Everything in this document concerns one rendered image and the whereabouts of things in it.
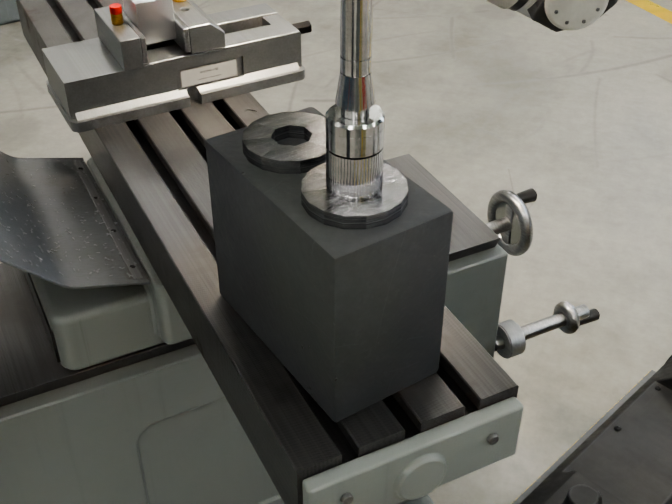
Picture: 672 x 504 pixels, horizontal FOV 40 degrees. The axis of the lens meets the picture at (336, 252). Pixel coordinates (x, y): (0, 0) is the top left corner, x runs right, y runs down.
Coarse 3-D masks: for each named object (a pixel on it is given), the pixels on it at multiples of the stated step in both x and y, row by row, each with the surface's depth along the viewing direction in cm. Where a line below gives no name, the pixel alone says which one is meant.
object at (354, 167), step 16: (336, 144) 72; (352, 144) 72; (368, 144) 72; (336, 160) 73; (352, 160) 73; (368, 160) 73; (336, 176) 74; (352, 176) 74; (368, 176) 74; (336, 192) 75; (352, 192) 74; (368, 192) 75
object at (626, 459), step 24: (648, 384) 136; (624, 408) 132; (648, 408) 131; (600, 432) 128; (624, 432) 128; (648, 432) 128; (576, 456) 124; (600, 456) 124; (624, 456) 124; (648, 456) 124; (552, 480) 121; (576, 480) 118; (600, 480) 121; (624, 480) 121; (648, 480) 121
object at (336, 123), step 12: (336, 108) 73; (372, 108) 73; (336, 120) 72; (348, 120) 72; (360, 120) 72; (372, 120) 72; (384, 120) 73; (336, 132) 72; (348, 132) 71; (360, 132) 71; (372, 132) 72
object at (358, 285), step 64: (256, 128) 84; (320, 128) 84; (256, 192) 79; (320, 192) 76; (384, 192) 76; (256, 256) 84; (320, 256) 73; (384, 256) 74; (448, 256) 79; (256, 320) 90; (320, 320) 77; (384, 320) 78; (320, 384) 82; (384, 384) 83
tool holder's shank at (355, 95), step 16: (352, 0) 66; (368, 0) 66; (352, 16) 67; (368, 16) 67; (352, 32) 67; (368, 32) 68; (352, 48) 68; (368, 48) 69; (352, 64) 69; (368, 64) 69; (352, 80) 70; (368, 80) 70; (336, 96) 72; (352, 96) 70; (368, 96) 71; (352, 112) 71; (368, 112) 72
